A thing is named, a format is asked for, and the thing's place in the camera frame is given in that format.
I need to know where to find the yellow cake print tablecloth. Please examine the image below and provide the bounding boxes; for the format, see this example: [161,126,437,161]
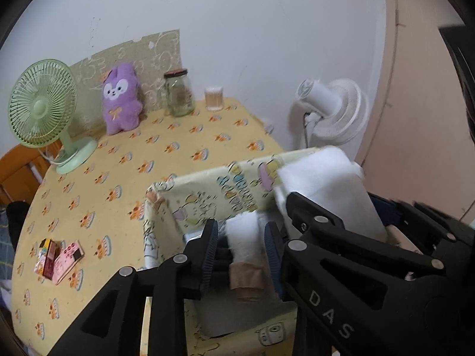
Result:
[11,99,281,355]

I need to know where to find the black clothing on chair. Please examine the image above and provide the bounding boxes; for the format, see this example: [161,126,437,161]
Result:
[6,201,30,251]

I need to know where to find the purple plush bunny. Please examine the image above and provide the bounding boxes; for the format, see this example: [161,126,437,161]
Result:
[102,62,143,135]

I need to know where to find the beige stockings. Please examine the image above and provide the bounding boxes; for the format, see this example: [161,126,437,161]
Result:
[229,262,265,301]

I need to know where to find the white standing fan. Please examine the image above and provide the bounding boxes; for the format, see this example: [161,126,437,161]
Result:
[295,78,370,146]

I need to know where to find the white towel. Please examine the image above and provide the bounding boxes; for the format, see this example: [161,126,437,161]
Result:
[274,146,387,242]

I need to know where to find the beige door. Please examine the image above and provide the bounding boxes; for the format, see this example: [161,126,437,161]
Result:
[357,0,474,224]

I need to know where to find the cotton swab container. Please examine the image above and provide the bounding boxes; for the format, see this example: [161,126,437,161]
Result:
[205,87,224,112]

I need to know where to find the cartoon tissue box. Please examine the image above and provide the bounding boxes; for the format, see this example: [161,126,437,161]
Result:
[34,238,60,280]

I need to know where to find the green desk fan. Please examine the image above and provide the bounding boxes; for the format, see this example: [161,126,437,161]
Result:
[8,59,97,174]

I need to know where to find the beige patterned board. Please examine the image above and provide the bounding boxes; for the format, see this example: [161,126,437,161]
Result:
[69,29,182,137]

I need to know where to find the pink tissue pack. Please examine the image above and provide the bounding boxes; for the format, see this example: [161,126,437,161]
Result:
[52,241,85,285]

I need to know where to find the glass jar with lid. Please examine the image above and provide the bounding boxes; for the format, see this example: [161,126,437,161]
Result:
[164,68,195,117]

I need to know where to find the wooden chair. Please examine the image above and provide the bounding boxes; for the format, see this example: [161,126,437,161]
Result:
[0,141,62,206]

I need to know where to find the white cotton pad pack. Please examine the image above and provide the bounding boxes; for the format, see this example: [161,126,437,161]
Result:
[225,211,263,266]

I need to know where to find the patterned fabric storage box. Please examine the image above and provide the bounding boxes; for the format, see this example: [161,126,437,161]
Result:
[144,148,322,355]

